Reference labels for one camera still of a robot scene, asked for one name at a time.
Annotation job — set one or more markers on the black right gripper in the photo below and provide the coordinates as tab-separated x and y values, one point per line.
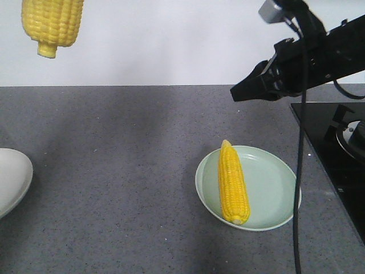
295	66

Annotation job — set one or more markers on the yellow corn cob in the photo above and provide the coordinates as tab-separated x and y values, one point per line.
52	24
232	188

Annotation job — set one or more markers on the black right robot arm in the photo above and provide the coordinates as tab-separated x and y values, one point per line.
344	49

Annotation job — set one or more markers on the black glass gas stove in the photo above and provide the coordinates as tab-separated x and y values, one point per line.
335	133

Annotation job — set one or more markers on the light green plate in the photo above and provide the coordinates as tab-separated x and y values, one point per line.
270	184

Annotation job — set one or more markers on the white plate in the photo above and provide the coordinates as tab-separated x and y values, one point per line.
16	177

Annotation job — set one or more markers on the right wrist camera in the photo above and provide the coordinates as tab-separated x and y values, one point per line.
296	15

